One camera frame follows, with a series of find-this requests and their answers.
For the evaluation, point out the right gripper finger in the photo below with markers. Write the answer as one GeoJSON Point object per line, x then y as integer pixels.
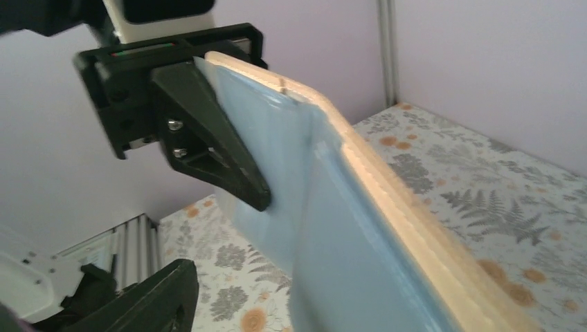
{"type": "Point", "coordinates": [165, 301]}

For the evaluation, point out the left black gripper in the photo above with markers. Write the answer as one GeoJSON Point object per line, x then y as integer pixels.
{"type": "Point", "coordinates": [196, 136]}

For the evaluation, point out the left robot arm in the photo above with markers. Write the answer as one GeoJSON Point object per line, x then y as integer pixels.
{"type": "Point", "coordinates": [32, 285]}

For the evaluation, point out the floral patterned table mat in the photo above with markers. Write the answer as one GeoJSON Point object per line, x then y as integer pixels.
{"type": "Point", "coordinates": [524, 220]}

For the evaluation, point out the aluminium mounting rail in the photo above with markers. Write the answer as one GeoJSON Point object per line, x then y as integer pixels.
{"type": "Point", "coordinates": [131, 251]}

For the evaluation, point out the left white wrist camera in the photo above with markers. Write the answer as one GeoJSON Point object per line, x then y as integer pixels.
{"type": "Point", "coordinates": [137, 21]}

